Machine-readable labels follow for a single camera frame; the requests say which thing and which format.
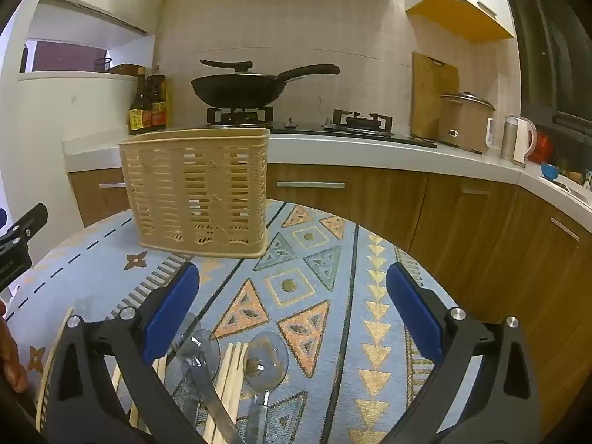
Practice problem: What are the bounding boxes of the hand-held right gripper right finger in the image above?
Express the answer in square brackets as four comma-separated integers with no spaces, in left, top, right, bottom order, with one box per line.
[385,261,544,444]

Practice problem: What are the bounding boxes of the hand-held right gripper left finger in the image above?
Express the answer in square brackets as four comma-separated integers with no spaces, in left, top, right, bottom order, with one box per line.
[36,261,204,444]

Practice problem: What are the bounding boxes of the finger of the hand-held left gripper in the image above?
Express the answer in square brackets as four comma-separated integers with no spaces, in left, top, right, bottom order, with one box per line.
[0,202,49,260]

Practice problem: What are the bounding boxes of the clear plastic spoon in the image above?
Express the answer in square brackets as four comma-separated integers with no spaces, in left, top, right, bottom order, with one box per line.
[177,328,248,444]
[242,332,290,444]

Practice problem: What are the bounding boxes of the wooden chopstick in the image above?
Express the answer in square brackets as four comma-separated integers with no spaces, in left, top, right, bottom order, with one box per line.
[222,341,249,444]
[213,341,242,444]
[203,342,234,444]

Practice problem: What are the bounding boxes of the beige plastic utensil basket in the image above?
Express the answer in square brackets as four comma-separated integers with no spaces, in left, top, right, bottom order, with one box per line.
[119,127,271,259]

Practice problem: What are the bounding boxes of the person's left hand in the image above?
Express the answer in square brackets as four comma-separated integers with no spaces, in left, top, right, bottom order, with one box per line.
[0,300,29,394]

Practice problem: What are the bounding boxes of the wooden kitchen base cabinets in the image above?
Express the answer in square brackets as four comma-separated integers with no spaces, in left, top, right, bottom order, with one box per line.
[67,162,592,426]

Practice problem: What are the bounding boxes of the tall soy sauce bottle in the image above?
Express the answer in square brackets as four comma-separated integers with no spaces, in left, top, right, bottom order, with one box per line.
[128,67,152,135]

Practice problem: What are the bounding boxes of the short dark sauce bottle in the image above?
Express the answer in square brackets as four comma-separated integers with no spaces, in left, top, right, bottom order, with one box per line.
[147,75,168,131]

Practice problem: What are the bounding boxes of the beige rice cooker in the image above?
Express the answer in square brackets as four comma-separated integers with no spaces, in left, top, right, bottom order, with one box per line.
[438,92,495,154]

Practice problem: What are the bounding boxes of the steel sink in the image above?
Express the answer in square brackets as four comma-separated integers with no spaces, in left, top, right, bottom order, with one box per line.
[550,178,592,202]

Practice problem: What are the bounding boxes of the white steel electric kettle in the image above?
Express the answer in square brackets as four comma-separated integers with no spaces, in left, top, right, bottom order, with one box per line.
[501,115,538,167]

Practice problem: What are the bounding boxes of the red container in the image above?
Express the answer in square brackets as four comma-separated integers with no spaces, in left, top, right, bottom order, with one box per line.
[536,133,554,165]

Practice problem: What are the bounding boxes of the black gas stove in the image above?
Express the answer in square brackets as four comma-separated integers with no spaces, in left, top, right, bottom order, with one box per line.
[203,106,438,149]

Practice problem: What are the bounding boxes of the wooden cutting board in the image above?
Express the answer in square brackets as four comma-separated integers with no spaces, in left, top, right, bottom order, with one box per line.
[411,52,460,141]

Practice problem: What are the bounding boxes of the black wok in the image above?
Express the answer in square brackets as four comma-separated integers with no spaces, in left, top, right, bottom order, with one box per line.
[191,65,340,108]

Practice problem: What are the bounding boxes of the glass wok lid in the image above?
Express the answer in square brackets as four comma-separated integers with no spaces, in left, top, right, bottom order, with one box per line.
[200,58,278,77]

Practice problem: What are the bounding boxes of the dark window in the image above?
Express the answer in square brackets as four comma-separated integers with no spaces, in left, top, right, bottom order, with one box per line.
[504,0,592,186]

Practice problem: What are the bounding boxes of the white wall cabinet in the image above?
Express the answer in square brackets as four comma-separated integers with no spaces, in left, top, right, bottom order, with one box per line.
[34,0,155,47]

